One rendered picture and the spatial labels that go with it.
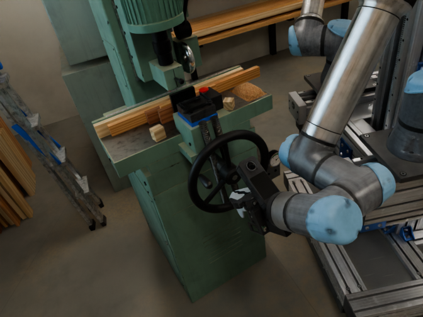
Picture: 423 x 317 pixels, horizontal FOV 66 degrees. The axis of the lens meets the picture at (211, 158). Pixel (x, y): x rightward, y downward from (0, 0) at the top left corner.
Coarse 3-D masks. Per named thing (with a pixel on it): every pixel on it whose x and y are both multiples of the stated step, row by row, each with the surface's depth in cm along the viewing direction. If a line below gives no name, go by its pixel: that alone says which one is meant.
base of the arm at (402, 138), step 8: (400, 120) 90; (400, 128) 91; (408, 128) 88; (416, 128) 86; (392, 136) 94; (400, 136) 91; (408, 136) 89; (416, 136) 87; (392, 144) 93; (400, 144) 91; (408, 144) 89; (416, 144) 88; (392, 152) 94; (400, 152) 91; (408, 152) 90; (416, 152) 89; (408, 160) 91; (416, 160) 90
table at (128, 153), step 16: (224, 96) 121; (240, 112) 114; (256, 112) 117; (144, 128) 112; (112, 144) 107; (128, 144) 105; (144, 144) 104; (160, 144) 103; (176, 144) 106; (112, 160) 100; (128, 160) 100; (144, 160) 103; (192, 160) 100
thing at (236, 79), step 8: (240, 72) 126; (248, 72) 126; (256, 72) 128; (224, 80) 123; (232, 80) 124; (240, 80) 126; (248, 80) 128; (224, 88) 124; (160, 104) 115; (120, 120) 111; (128, 120) 111; (136, 120) 112; (144, 120) 114; (112, 128) 109; (120, 128) 111; (128, 128) 112
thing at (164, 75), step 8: (152, 64) 112; (176, 64) 108; (152, 72) 116; (160, 72) 108; (168, 72) 106; (176, 72) 107; (160, 80) 111; (168, 80) 107; (184, 80) 110; (168, 88) 108
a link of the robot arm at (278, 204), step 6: (282, 192) 62; (288, 192) 61; (294, 192) 60; (276, 198) 61; (282, 198) 60; (288, 198) 59; (276, 204) 60; (282, 204) 59; (276, 210) 60; (282, 210) 58; (276, 216) 60; (282, 216) 58; (276, 222) 60; (282, 222) 58; (282, 228) 60
